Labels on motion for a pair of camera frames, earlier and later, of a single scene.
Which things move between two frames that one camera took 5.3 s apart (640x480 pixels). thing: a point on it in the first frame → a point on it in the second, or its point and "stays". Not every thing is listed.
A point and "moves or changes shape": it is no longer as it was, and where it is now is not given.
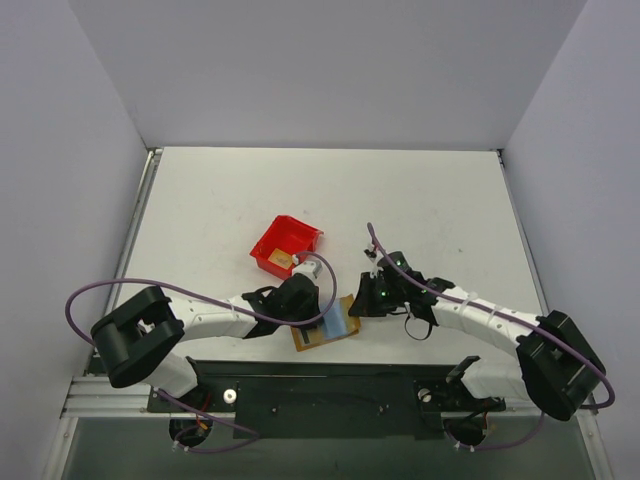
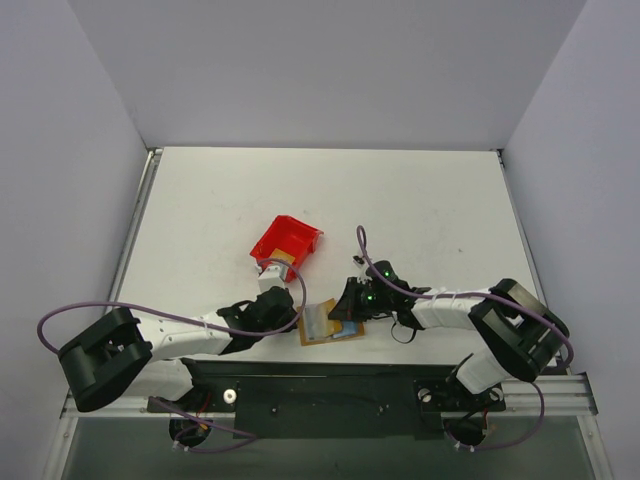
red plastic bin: [288, 235] stays
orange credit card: [345, 303] moves or changes shape
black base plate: [317, 400] stays
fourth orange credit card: [281, 258] stays
